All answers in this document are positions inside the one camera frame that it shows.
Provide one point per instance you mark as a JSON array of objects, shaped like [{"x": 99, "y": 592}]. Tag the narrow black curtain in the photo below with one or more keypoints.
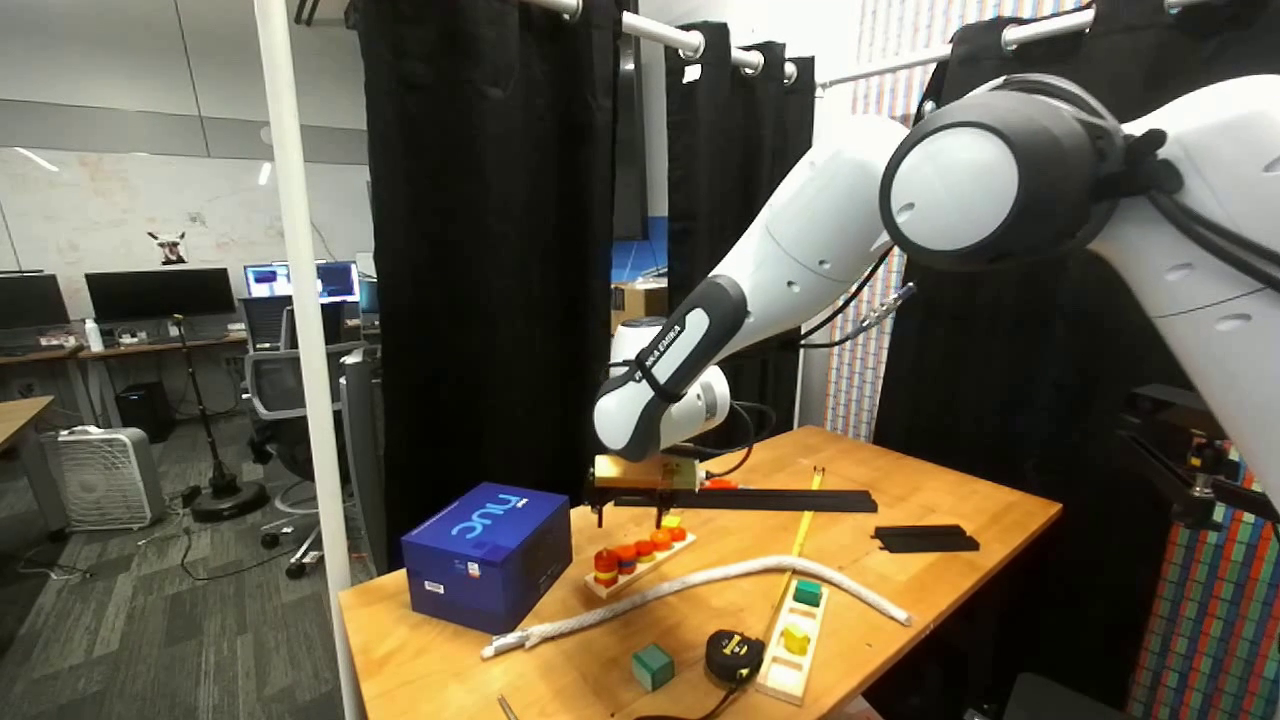
[{"x": 733, "y": 174}]

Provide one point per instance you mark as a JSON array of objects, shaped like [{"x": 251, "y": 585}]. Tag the white box fan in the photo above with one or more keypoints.
[{"x": 102, "y": 476}]

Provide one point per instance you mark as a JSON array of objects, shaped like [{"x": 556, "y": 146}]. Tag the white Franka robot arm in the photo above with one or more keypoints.
[{"x": 813, "y": 227}]

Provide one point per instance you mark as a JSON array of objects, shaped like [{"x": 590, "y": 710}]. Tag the black yellow tape measure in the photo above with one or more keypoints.
[{"x": 733, "y": 658}]

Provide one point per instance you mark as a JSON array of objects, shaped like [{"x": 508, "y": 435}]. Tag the small yellow wooden piece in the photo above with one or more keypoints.
[{"x": 673, "y": 521}]

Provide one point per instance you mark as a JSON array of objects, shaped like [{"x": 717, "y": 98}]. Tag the yellow measuring tape strip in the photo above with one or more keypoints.
[{"x": 807, "y": 533}]

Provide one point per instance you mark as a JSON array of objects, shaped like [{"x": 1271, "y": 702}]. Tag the black floor stand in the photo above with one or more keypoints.
[{"x": 222, "y": 492}]

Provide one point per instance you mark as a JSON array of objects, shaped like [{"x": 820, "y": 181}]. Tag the blue cardboard box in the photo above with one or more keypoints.
[{"x": 481, "y": 554}]

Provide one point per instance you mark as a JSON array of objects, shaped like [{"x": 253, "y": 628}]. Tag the green wooden block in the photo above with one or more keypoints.
[{"x": 808, "y": 592}]

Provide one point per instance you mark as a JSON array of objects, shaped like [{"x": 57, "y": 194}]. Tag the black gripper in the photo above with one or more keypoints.
[{"x": 641, "y": 498}]

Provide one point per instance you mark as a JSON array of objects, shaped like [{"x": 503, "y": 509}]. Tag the colourful striped cloth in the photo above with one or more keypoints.
[{"x": 1204, "y": 627}]

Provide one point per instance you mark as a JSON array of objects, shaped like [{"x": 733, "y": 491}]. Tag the black flat rectangle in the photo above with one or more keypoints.
[{"x": 926, "y": 539}]

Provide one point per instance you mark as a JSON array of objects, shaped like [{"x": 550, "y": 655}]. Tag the white vertical pole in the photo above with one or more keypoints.
[{"x": 300, "y": 333}]

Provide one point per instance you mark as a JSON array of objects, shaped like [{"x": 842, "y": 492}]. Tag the black curtain behind robot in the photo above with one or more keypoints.
[{"x": 1012, "y": 346}]

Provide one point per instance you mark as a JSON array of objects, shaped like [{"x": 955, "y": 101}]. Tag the grey office chair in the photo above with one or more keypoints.
[{"x": 280, "y": 386}]

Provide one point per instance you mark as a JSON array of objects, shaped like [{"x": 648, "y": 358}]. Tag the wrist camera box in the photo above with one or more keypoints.
[{"x": 645, "y": 475}]

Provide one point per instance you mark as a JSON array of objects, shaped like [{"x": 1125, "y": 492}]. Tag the blue lit screen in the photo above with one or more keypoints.
[{"x": 275, "y": 279}]

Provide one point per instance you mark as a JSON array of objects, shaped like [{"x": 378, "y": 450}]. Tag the yellow wooden block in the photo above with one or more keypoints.
[{"x": 797, "y": 641}]

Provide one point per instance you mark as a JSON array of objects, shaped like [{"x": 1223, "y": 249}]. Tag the black equipment frame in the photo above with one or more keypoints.
[{"x": 1184, "y": 455}]

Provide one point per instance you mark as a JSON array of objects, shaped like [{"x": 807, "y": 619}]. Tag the black computer monitor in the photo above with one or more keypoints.
[
  {"x": 161, "y": 295},
  {"x": 29, "y": 306}
]

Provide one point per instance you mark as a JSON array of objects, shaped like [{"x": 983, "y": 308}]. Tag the wide black curtain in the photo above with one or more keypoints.
[{"x": 481, "y": 240}]

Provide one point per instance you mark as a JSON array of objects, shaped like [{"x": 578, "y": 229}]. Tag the green wooden cube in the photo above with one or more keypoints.
[{"x": 654, "y": 666}]

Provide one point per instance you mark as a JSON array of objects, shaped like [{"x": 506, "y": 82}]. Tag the silver curtain rod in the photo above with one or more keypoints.
[{"x": 664, "y": 33}]

